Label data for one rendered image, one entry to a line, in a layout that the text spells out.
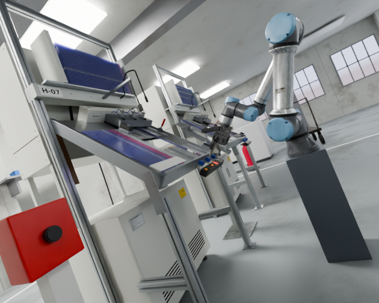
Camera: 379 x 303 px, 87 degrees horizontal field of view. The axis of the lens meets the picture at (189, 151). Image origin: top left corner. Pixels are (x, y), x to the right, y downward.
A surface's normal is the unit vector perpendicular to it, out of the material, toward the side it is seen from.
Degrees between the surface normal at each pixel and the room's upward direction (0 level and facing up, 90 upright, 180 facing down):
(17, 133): 90
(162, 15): 90
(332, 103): 90
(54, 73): 90
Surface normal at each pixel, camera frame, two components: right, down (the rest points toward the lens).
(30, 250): 0.83, -0.35
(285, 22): -0.67, 0.12
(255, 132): -0.49, 0.17
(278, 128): -0.65, 0.37
